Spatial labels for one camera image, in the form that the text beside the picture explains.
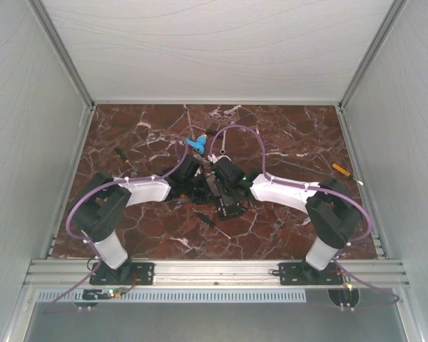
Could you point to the small black screwdriver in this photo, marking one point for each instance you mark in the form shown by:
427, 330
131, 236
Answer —
208, 221

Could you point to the black fuse box base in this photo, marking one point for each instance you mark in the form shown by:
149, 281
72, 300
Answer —
229, 211

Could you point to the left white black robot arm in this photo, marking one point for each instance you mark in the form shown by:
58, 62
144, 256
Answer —
99, 207

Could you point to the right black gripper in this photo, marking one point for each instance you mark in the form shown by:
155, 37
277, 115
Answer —
227, 199

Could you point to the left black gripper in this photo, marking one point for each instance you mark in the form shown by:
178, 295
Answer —
205, 192

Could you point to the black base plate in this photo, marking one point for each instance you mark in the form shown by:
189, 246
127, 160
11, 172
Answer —
131, 272
301, 273

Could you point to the clear plastic fuse box cover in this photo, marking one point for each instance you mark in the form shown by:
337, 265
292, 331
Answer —
211, 181

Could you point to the blue plastic fitting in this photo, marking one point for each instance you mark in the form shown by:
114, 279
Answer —
199, 144

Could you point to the grey slotted cable duct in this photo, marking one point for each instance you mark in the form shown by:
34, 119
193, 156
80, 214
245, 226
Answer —
215, 296

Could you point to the silver combination wrench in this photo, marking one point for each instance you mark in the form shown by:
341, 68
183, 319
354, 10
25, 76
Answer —
223, 145

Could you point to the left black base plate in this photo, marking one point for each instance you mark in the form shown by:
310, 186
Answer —
131, 272

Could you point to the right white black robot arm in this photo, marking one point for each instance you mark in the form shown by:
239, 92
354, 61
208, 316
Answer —
327, 204

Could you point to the black yellow screwdriver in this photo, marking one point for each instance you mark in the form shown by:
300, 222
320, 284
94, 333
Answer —
125, 159

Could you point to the aluminium mounting rail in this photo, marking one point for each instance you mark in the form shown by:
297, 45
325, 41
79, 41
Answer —
209, 273

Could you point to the black handled screwdriver top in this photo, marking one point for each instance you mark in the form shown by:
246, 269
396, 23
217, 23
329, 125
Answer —
206, 131

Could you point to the orange handled screwdriver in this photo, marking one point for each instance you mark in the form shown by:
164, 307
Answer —
346, 173

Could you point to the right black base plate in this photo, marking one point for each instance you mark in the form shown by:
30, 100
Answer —
301, 273

